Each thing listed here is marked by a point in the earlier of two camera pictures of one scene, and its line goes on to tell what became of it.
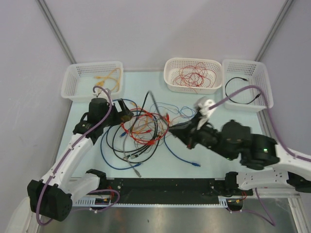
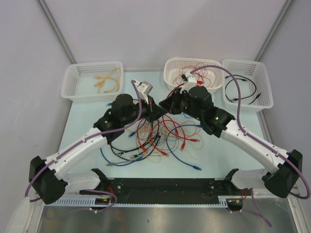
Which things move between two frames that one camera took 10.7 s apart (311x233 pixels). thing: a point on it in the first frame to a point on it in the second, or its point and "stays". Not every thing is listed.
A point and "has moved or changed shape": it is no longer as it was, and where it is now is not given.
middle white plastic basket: [193, 75] stays
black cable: [155, 105] has moved or changed shape
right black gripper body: [202, 136] to [181, 102]
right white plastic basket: [237, 74] stays
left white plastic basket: [80, 78] stays
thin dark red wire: [198, 75] stays
